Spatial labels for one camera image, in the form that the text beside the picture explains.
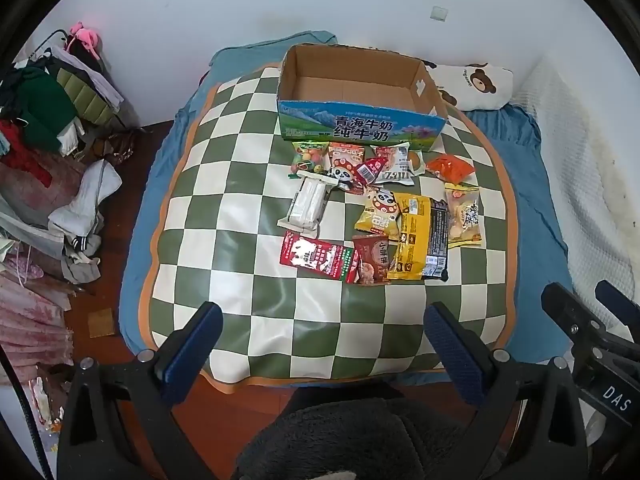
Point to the dark green jacket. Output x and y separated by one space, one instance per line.
40 107

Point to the olive quilted vest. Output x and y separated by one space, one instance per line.
85 92

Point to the small red snack packet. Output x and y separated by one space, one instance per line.
372 170

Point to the white textured blanket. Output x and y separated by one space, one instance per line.
590 185

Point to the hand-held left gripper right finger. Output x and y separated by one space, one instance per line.
450 355

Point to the blue bedsheet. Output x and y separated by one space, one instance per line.
150 200

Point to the clear egg biscuit packet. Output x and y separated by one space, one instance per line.
462 215

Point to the orange panda snack packet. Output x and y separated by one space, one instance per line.
344 157

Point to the yellow panda snack packet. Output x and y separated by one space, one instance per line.
377 215

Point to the lavender cloth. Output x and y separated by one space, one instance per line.
105 85

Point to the red garment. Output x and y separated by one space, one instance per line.
25 160

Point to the large yellow black packet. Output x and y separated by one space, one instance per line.
415 240

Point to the bear print white pillow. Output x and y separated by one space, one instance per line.
475 85

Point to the pink pleated skirt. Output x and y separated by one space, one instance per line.
30 310

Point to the printed cardboard box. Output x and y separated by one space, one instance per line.
350 127

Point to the red milk snack packet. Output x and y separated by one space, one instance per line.
312 255

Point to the brown snack packet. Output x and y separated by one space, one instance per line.
371 260

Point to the white wall sticker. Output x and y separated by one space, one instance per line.
438 13

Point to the green white checkered mat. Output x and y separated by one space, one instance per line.
240 240

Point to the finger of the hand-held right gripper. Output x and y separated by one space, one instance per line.
620 307
567 312

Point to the white grey snack packet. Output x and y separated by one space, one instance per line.
397 167

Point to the brown cardboard piece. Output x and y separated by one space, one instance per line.
102 323

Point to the colourful candy packet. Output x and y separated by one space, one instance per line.
306 157

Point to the pink plush toy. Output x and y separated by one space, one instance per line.
82 35

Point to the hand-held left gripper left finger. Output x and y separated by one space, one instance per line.
192 352

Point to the plain orange snack packet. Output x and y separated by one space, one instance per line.
450 167

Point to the teal folded cloth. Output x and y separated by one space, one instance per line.
310 38

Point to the dark fluffy clothing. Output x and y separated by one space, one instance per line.
340 435

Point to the white wafer packet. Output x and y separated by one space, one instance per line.
307 205

